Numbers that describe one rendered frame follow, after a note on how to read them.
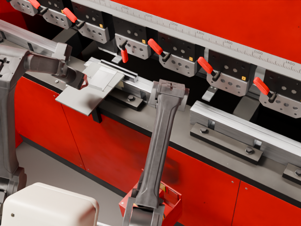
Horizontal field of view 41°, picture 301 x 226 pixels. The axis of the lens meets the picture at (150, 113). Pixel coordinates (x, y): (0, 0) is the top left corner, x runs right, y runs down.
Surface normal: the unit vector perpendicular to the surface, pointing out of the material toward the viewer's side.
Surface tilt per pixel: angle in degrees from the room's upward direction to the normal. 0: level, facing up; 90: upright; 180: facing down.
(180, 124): 0
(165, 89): 33
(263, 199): 90
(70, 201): 42
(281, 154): 90
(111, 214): 0
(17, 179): 72
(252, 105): 0
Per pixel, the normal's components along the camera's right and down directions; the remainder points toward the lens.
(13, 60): 0.11, -0.55
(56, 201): 0.17, -0.97
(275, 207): -0.54, 0.68
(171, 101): 0.02, -0.12
